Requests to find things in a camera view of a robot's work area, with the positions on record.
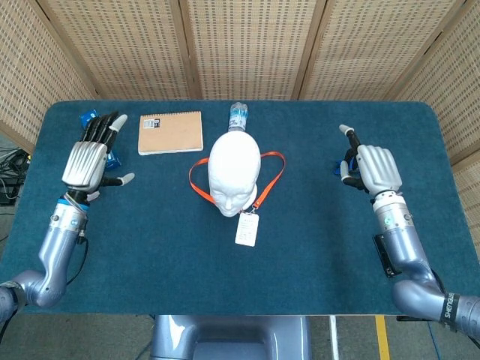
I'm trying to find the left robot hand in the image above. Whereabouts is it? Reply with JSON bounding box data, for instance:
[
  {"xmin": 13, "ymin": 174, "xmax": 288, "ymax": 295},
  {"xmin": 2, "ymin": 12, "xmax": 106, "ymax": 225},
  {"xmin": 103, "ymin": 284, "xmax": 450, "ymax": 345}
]
[{"xmin": 61, "ymin": 111, "xmax": 136, "ymax": 196}]

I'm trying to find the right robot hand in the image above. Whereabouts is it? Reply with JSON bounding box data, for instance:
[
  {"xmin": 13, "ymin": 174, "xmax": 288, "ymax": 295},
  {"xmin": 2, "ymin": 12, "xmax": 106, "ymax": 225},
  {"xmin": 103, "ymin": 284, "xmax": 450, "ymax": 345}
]
[{"xmin": 338, "ymin": 124, "xmax": 404, "ymax": 196}]

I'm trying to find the orange lanyard strap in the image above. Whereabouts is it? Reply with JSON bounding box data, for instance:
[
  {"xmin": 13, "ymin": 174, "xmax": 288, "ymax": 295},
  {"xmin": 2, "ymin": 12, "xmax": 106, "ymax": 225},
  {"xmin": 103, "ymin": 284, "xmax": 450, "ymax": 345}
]
[{"xmin": 188, "ymin": 151, "xmax": 286, "ymax": 209}]

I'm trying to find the white badge card holder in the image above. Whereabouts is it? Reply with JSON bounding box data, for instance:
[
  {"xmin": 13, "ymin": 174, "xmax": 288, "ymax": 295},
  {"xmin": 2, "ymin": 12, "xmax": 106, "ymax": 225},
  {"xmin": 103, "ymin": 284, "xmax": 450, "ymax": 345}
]
[{"xmin": 235, "ymin": 210, "xmax": 260, "ymax": 248}]

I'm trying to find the white mannequin head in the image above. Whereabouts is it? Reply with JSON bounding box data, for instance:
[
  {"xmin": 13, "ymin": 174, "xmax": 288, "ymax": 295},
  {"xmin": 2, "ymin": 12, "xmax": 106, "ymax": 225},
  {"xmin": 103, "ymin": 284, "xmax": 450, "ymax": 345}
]
[{"xmin": 207, "ymin": 133, "xmax": 263, "ymax": 218}]

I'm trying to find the blue Oreo cookie box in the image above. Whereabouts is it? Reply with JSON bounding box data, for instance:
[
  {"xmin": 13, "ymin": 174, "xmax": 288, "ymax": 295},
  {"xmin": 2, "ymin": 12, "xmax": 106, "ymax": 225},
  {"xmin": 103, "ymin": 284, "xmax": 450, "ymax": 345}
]
[{"xmin": 79, "ymin": 108, "xmax": 122, "ymax": 170}]

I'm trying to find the blue folded pouch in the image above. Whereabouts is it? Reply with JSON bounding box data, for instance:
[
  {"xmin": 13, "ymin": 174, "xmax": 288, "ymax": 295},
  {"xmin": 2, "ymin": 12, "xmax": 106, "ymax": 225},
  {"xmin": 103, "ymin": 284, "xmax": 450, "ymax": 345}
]
[{"xmin": 331, "ymin": 157, "xmax": 359, "ymax": 177}]

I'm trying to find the black rectangular case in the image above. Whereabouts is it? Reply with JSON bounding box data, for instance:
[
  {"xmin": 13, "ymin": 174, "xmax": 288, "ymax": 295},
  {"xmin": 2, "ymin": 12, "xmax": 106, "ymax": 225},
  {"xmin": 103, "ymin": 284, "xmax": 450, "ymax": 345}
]
[{"xmin": 372, "ymin": 233, "xmax": 399, "ymax": 279}]

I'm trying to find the kraft spiral notebook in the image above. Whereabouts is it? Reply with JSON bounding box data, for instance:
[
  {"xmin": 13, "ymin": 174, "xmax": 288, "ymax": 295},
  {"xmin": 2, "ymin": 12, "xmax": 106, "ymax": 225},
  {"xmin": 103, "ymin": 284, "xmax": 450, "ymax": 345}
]
[{"xmin": 137, "ymin": 110, "xmax": 205, "ymax": 157}]

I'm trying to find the blue felt table cover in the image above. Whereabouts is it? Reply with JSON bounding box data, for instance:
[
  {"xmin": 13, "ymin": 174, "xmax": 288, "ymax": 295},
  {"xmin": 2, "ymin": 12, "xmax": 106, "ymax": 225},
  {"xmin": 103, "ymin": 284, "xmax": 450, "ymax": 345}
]
[{"xmin": 0, "ymin": 99, "xmax": 480, "ymax": 317}]

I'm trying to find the bamboo folding screen panel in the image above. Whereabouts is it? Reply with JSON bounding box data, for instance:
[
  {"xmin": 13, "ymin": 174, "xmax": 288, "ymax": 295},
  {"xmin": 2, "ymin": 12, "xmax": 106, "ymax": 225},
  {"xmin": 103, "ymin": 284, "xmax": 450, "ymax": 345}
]
[
  {"xmin": 37, "ymin": 0, "xmax": 200, "ymax": 101},
  {"xmin": 0, "ymin": 0, "xmax": 99, "ymax": 151},
  {"xmin": 292, "ymin": 0, "xmax": 470, "ymax": 101},
  {"xmin": 179, "ymin": 0, "xmax": 327, "ymax": 101},
  {"xmin": 393, "ymin": 0, "xmax": 480, "ymax": 233}
]

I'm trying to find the clear plastic water bottle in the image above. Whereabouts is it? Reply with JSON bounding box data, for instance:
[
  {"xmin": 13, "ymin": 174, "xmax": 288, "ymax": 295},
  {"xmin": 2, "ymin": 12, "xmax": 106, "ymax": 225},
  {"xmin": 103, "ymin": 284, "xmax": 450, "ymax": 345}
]
[{"xmin": 227, "ymin": 101, "xmax": 250, "ymax": 135}]

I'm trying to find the white table leg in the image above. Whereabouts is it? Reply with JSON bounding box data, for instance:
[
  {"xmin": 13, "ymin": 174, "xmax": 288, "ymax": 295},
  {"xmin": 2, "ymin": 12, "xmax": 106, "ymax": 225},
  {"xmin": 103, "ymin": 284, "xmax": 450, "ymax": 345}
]
[{"xmin": 328, "ymin": 315, "xmax": 341, "ymax": 360}]

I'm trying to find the grey robot torso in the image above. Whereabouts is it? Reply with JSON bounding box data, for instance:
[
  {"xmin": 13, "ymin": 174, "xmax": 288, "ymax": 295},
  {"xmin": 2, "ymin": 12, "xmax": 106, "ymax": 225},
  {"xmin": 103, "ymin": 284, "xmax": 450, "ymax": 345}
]
[{"xmin": 149, "ymin": 314, "xmax": 312, "ymax": 360}]

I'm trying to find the black floor cables bundle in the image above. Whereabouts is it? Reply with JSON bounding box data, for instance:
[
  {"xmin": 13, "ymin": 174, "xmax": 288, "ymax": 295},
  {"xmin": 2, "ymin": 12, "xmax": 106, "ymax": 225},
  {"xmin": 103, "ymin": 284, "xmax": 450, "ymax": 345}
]
[{"xmin": 0, "ymin": 148, "xmax": 33, "ymax": 206}]

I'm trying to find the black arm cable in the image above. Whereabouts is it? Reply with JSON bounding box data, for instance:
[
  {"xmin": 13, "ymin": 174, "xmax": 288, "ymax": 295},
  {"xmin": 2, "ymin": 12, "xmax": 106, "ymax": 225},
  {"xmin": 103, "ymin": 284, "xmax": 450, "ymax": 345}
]
[{"xmin": 65, "ymin": 236, "xmax": 90, "ymax": 287}]

